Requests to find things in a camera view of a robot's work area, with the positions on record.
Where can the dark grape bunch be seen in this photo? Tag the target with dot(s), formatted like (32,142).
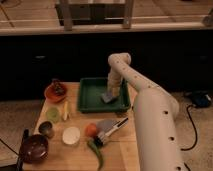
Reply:
(57,87)

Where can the dark red bowl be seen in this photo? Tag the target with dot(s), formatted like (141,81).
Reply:
(35,149)

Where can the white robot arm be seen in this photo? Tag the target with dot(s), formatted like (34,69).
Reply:
(154,112)

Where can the green chili pepper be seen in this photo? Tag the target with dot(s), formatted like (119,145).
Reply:
(96,151)

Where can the grey kitchen knife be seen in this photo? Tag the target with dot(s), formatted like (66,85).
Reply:
(107,127)

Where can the white round lid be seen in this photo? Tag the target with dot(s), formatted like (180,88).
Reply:
(71,136)

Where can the orange plate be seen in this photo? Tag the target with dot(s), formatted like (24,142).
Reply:
(51,96)

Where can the black device on floor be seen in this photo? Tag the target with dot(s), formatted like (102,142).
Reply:
(199,99)

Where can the black spoon handle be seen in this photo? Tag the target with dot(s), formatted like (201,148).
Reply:
(19,163)

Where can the orange tomato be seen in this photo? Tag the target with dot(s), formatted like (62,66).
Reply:
(91,130)

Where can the green plastic tray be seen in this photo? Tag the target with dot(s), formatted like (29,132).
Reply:
(90,101)

